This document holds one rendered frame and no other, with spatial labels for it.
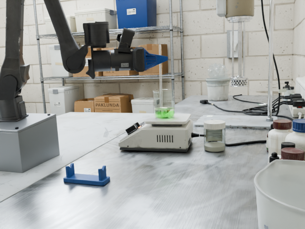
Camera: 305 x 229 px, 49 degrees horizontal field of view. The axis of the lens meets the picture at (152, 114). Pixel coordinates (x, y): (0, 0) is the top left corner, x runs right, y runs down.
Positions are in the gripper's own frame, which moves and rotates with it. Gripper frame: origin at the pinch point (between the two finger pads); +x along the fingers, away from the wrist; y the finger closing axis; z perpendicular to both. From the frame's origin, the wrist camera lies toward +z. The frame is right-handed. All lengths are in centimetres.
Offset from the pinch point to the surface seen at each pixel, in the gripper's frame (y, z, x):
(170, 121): -4.3, -17.0, 3.0
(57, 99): 257, -38, -67
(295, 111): 30, -23, 59
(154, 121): -2.7, -17.2, -1.3
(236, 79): 25.6, -8.7, 33.3
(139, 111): 230, -50, 14
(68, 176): -20.8, -24.6, -22.8
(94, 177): -22.2, -24.9, -17.3
